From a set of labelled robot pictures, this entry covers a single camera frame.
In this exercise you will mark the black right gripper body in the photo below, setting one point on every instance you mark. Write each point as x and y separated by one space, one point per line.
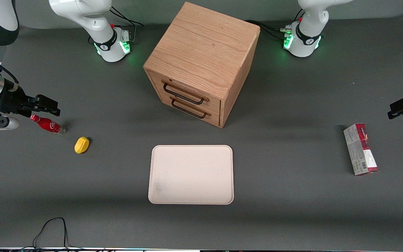
13 100

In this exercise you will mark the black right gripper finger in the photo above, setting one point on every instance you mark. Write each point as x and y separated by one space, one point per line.
49 110
49 100

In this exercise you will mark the red coke bottle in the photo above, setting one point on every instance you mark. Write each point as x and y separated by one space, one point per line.
47 124

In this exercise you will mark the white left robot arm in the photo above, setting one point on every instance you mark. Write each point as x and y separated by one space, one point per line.
308 28

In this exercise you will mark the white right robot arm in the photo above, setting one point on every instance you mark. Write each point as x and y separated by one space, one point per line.
93 21

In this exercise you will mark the cream plastic tray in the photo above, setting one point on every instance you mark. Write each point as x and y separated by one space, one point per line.
191 175

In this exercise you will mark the yellow lemon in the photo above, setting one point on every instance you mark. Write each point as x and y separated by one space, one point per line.
82 145

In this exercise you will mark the grey and red carton box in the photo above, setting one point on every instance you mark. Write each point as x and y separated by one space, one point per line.
360 150

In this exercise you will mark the wooden drawer cabinet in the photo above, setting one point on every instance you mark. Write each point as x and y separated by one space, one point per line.
205 45

